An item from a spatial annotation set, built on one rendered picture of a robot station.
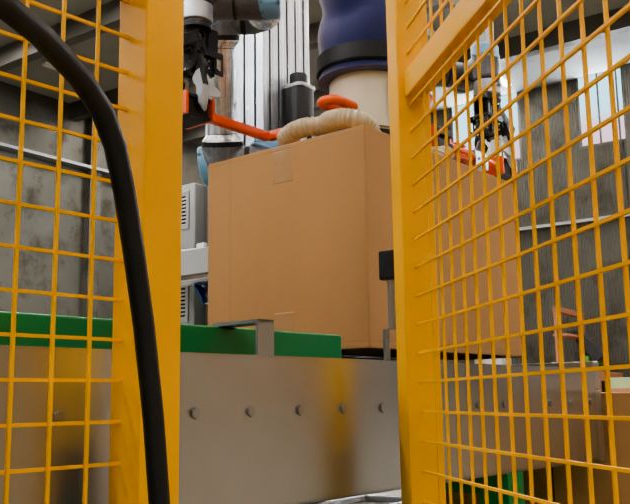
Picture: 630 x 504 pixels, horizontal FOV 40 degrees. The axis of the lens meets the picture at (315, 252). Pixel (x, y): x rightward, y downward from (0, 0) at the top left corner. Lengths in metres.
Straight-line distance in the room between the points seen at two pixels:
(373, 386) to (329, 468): 0.15
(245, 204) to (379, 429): 0.62
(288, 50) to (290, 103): 0.22
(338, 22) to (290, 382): 1.00
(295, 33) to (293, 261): 1.48
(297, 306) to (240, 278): 0.16
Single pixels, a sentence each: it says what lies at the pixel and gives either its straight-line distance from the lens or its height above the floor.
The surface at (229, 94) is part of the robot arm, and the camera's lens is 2.46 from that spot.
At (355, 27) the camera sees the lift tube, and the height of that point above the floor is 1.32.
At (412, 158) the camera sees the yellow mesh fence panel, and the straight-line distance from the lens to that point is 1.26.
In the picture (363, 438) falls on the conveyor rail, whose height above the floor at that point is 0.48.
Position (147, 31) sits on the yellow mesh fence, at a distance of 0.94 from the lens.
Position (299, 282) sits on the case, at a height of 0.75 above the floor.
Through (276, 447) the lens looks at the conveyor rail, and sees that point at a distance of 1.13.
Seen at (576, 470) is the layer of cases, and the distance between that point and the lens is 2.06.
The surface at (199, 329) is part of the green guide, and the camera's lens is 1.18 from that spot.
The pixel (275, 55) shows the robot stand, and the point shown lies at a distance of 2.85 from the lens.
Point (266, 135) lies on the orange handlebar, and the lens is 2.05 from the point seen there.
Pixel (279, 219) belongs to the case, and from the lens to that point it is 1.65.
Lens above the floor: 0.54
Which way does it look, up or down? 10 degrees up
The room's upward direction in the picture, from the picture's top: 1 degrees counter-clockwise
